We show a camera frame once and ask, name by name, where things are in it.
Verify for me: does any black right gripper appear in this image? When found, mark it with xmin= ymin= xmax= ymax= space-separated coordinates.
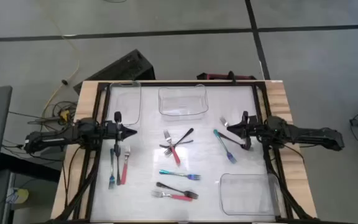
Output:
xmin=226 ymin=111 xmax=269 ymax=151

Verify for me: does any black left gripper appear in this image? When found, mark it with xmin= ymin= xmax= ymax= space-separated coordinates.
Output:
xmin=103 ymin=111 xmax=138 ymax=156

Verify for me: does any iridescent blue fork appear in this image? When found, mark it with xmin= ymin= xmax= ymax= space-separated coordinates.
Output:
xmin=158 ymin=169 xmax=201 ymax=181
xmin=213 ymin=129 xmax=238 ymax=165
xmin=108 ymin=148 xmax=116 ymax=190

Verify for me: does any pink-handled utensil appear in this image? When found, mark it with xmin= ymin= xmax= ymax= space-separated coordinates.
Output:
xmin=155 ymin=182 xmax=200 ymax=200

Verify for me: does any clear plastic bin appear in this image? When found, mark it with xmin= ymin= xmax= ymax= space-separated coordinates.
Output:
xmin=106 ymin=81 xmax=142 ymax=127
xmin=158 ymin=84 xmax=209 ymax=121
xmin=218 ymin=172 xmax=282 ymax=217

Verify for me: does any red and black clamp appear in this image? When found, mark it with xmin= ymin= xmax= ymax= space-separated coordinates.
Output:
xmin=196 ymin=70 xmax=257 ymax=82

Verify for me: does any black plastic crate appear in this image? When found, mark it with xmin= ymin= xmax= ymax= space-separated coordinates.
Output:
xmin=73 ymin=49 xmax=156 ymax=95

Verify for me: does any yellow and white roll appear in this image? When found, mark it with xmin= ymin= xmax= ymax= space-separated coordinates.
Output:
xmin=6 ymin=187 xmax=30 ymax=205

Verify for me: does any black cable bundle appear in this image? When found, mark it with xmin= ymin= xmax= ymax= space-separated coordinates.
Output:
xmin=1 ymin=100 xmax=77 ymax=162

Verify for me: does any yellow cable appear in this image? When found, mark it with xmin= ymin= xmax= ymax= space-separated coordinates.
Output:
xmin=40 ymin=18 xmax=81 ymax=114

